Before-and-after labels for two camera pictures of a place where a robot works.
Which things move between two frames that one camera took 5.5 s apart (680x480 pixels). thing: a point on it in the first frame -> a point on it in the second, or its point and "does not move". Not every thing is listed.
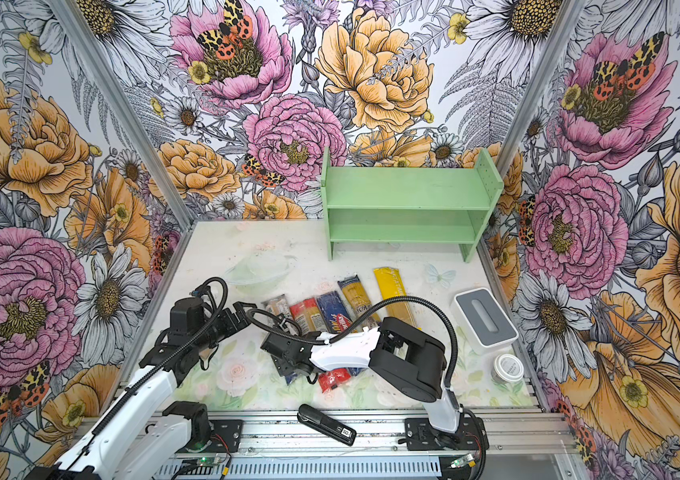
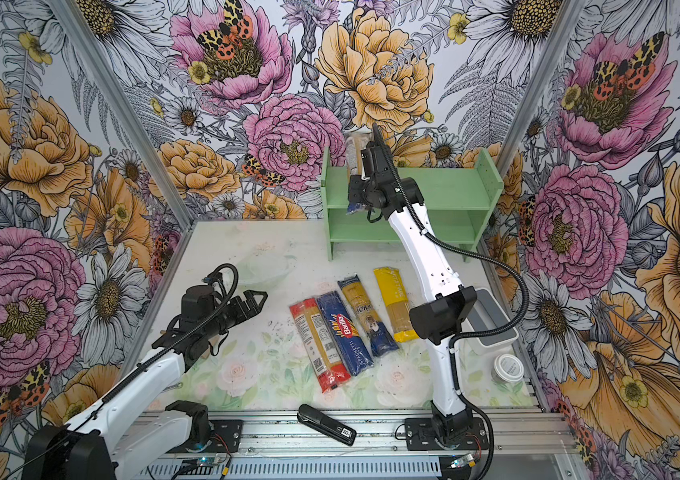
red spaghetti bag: x=307 y=316 does not move
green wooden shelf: x=400 y=204 does not move
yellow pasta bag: x=391 y=284 does not move
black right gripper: x=282 y=365 -> x=354 y=193
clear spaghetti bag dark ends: x=279 y=306 -> x=354 y=144
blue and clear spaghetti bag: x=358 y=300 does not move
